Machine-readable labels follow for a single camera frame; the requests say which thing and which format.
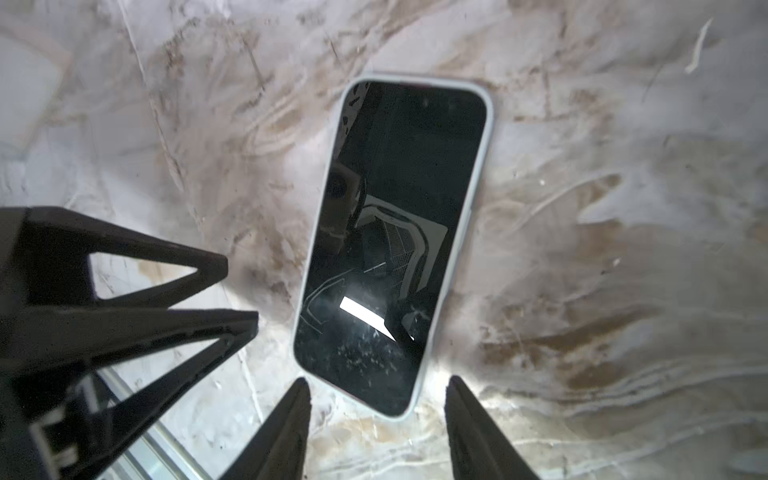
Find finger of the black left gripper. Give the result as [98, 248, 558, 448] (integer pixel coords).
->
[23, 207, 228, 308]
[1, 308, 259, 479]

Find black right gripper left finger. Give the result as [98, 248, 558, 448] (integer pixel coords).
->
[221, 378, 311, 480]

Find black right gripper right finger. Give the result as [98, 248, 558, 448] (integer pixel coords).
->
[444, 375, 539, 480]

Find black smartphone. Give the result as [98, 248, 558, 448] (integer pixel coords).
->
[293, 76, 492, 419]

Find light blue phone case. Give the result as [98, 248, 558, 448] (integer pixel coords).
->
[290, 73, 496, 421]

